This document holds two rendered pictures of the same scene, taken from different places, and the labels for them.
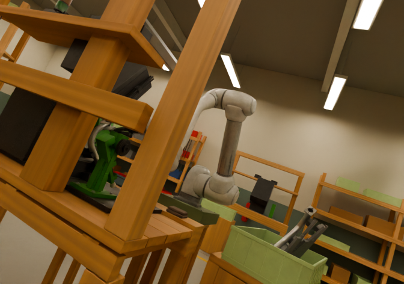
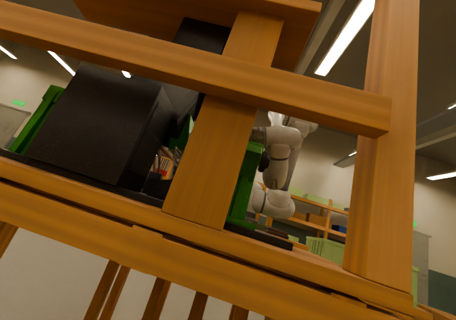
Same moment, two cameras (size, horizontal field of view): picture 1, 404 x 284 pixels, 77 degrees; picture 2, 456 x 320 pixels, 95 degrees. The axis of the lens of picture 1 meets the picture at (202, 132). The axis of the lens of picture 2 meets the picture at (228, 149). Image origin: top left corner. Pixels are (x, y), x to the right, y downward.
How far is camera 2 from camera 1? 83 cm
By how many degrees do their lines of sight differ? 20
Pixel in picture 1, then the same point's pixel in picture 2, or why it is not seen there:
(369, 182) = (306, 189)
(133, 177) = (385, 198)
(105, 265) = not seen: outside the picture
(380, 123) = (311, 146)
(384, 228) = (319, 221)
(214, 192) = (275, 207)
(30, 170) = (184, 199)
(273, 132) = not seen: hidden behind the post
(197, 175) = (254, 191)
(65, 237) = (299, 305)
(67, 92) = (247, 77)
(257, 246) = not seen: hidden behind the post
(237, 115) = (305, 131)
